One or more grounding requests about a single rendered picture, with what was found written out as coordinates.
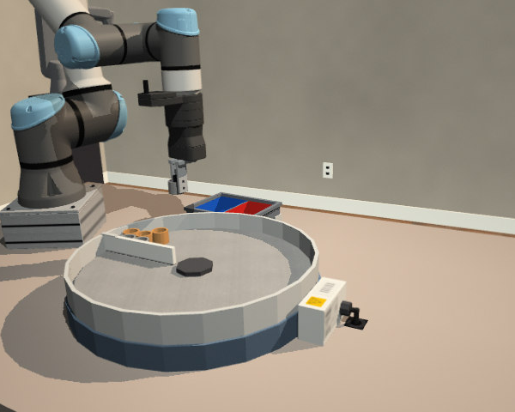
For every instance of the bronze bushing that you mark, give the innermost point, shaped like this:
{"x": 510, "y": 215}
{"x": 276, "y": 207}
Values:
{"x": 131, "y": 231}
{"x": 160, "y": 235}
{"x": 145, "y": 234}

